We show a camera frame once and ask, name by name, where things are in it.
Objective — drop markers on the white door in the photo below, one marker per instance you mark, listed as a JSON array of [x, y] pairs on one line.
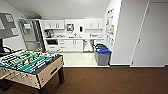
[[151, 33]]

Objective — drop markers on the wall notice board posters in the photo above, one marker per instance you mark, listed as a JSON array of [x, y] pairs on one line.
[[110, 28]]

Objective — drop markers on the stainless steel dishwasher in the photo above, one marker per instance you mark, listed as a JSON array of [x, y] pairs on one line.
[[88, 45]]

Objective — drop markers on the white under-sink cabinet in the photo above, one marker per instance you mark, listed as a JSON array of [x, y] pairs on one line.
[[74, 45]]

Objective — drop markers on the foosball gaming table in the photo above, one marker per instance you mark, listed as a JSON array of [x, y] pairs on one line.
[[31, 65]]

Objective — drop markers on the black coffee machine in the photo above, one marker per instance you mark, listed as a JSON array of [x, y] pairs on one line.
[[48, 33]]

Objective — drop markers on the white drawer stack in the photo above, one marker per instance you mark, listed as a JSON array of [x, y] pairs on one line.
[[61, 44]]

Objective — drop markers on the black built-in microwave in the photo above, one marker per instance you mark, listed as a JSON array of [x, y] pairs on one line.
[[52, 42]]

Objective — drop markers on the stainless steel refrigerator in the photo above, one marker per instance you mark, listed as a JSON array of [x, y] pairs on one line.
[[31, 33]]

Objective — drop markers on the grey bin blue lid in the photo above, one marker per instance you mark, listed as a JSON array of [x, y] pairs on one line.
[[103, 57]]

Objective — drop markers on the white wall cabinet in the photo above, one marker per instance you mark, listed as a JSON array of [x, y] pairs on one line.
[[54, 24]]

